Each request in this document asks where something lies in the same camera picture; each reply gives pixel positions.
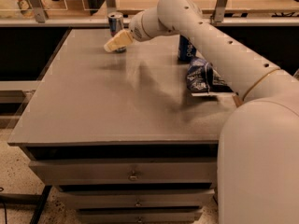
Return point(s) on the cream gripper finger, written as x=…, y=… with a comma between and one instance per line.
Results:
x=121, y=39

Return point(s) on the middle drawer with knob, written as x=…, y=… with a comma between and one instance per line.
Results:
x=136, y=198

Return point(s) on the grey drawer cabinet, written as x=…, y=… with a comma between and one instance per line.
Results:
x=92, y=104

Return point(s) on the drawer with knob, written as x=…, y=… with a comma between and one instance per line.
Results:
x=125, y=171
x=139, y=216
x=136, y=198

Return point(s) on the top drawer with knob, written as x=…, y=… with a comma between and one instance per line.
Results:
x=125, y=171

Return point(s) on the blue pepsi can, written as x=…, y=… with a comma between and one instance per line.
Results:
x=186, y=50

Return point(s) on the blue chip bag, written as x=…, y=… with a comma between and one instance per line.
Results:
x=203, y=80

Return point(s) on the grey metal shelf frame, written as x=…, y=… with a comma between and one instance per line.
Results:
x=81, y=14

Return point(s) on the red bull can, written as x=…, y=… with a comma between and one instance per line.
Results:
x=115, y=20

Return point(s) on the bottom drawer with knob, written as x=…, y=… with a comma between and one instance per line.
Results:
x=139, y=216

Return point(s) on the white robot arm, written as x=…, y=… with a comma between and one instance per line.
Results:
x=258, y=156

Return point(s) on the clear acrylic holder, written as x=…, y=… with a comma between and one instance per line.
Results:
x=27, y=9

